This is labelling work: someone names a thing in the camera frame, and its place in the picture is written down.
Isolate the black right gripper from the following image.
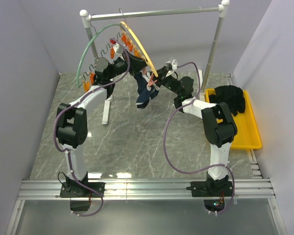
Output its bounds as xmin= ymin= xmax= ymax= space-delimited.
xmin=143 ymin=67 xmax=181 ymax=96

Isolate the black garment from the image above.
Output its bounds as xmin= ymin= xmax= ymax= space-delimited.
xmin=209 ymin=85 xmax=245 ymax=116

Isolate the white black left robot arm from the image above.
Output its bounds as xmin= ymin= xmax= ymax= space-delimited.
xmin=53 ymin=51 xmax=147 ymax=197

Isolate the navy blue underwear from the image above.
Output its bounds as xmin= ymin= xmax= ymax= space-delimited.
xmin=134 ymin=71 xmax=160 ymax=110

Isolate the pink end clothespin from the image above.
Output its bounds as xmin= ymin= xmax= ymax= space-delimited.
xmin=147 ymin=73 xmax=158 ymax=87

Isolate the metal clothes rack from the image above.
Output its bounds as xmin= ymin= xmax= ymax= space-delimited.
xmin=79 ymin=0 xmax=232 ymax=126

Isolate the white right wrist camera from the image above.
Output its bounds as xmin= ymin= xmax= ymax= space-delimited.
xmin=166 ymin=59 xmax=178 ymax=77

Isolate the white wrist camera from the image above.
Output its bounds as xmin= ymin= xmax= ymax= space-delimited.
xmin=166 ymin=59 xmax=178 ymax=77
xmin=110 ymin=39 xmax=124 ymax=60

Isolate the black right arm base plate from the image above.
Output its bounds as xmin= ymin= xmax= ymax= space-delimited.
xmin=186 ymin=181 xmax=234 ymax=197

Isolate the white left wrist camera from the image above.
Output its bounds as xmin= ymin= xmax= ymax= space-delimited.
xmin=110 ymin=39 xmax=124 ymax=60

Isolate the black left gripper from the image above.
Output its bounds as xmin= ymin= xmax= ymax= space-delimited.
xmin=108 ymin=49 xmax=150 ymax=80

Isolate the yellow clip hanger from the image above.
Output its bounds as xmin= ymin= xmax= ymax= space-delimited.
xmin=119 ymin=9 xmax=158 ymax=77

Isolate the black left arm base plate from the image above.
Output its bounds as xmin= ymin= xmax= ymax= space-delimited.
xmin=59 ymin=181 xmax=105 ymax=212

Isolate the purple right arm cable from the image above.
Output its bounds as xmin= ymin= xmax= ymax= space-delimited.
xmin=163 ymin=61 xmax=236 ymax=215

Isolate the green clip hanger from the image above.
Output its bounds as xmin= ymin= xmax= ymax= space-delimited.
xmin=75 ymin=23 xmax=122 ymax=89

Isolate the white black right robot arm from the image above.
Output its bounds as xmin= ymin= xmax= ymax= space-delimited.
xmin=156 ymin=64 xmax=238 ymax=197

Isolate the yellow plastic tray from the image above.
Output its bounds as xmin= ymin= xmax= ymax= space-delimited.
xmin=205 ymin=88 xmax=263 ymax=149

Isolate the aluminium rail frame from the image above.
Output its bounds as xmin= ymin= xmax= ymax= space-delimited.
xmin=6 ymin=178 xmax=287 ymax=235

